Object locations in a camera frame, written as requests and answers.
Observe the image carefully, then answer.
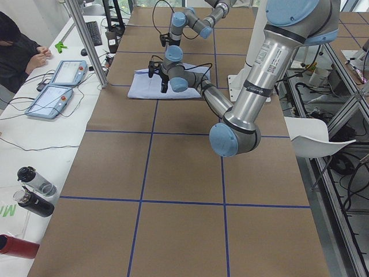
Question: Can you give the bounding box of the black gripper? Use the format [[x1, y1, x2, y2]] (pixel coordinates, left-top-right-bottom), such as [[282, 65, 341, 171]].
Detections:
[[160, 73, 169, 93]]

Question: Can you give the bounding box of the light blue striped shirt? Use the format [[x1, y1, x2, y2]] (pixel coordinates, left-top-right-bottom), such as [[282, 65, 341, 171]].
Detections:
[[127, 62, 211, 100]]

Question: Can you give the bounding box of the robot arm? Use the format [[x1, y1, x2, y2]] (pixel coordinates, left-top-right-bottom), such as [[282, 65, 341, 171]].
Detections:
[[160, 0, 236, 46], [159, 0, 341, 157]]

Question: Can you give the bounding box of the black computer mouse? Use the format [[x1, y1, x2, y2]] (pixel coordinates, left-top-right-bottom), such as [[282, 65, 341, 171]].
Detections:
[[80, 48, 88, 57]]

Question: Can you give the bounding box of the black keyboard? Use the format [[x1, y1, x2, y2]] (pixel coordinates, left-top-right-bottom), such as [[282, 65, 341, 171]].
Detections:
[[86, 21, 103, 46]]

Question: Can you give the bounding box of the upper teach pendant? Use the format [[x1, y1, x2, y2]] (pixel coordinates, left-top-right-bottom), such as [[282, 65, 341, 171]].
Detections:
[[50, 60, 88, 87]]

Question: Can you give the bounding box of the teach pendant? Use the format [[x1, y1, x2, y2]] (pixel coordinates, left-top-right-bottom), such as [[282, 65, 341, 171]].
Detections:
[[50, 60, 88, 87], [24, 84, 73, 119]]

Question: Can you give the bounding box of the green plastic object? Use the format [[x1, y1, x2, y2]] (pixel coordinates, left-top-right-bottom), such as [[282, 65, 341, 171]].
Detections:
[[54, 41, 67, 54]]

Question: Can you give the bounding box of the lower teach pendant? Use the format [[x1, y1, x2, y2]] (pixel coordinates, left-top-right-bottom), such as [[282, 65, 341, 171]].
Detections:
[[24, 84, 73, 119]]

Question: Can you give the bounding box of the person in black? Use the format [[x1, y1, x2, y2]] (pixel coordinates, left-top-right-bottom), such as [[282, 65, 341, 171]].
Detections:
[[1, 12, 51, 93]]

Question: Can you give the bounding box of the white plastic chair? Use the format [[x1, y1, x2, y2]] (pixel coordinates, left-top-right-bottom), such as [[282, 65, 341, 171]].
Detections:
[[284, 117, 356, 158]]

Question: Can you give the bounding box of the clear water bottle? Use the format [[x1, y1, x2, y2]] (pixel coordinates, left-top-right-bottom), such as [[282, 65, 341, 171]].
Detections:
[[17, 166, 57, 197]]

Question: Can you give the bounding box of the black water bottle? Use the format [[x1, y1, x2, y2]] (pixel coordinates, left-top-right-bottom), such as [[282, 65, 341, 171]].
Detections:
[[13, 190, 54, 218]]

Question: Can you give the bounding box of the red water bottle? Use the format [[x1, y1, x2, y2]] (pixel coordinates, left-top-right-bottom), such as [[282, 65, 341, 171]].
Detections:
[[1, 234, 40, 259]]

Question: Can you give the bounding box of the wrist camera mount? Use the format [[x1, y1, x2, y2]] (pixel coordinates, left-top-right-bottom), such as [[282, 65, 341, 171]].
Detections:
[[159, 33, 171, 47], [148, 55, 162, 78]]

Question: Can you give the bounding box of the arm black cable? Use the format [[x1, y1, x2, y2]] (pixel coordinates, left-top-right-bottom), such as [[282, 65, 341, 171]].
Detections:
[[151, 0, 175, 37], [184, 62, 212, 84]]

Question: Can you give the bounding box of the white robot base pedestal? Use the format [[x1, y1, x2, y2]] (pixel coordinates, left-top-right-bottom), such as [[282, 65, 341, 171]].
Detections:
[[227, 0, 277, 103]]

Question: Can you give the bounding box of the aluminium frame post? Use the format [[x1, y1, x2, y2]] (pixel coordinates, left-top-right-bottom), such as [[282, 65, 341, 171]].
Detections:
[[65, 0, 108, 88]]

